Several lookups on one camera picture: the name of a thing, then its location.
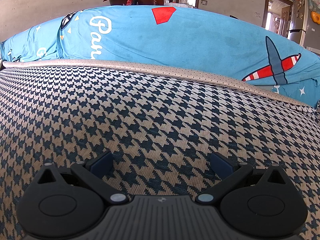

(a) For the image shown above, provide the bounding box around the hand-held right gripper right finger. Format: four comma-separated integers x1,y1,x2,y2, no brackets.
195,152,284,204

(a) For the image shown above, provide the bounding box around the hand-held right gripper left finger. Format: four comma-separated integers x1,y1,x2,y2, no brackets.
37,151,129,205

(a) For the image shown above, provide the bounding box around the houndstooth sofa mat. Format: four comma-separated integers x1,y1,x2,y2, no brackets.
0,59,320,240

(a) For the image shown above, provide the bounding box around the blue printed sofa cover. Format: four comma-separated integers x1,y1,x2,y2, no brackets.
0,5,320,109

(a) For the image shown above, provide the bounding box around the white tablecloth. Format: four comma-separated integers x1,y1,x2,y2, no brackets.
164,2,194,8

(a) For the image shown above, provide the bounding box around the grey refrigerator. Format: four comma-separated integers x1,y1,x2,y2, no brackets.
287,0,320,54

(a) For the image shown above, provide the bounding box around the wide wooden door frame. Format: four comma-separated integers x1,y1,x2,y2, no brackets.
261,0,293,37

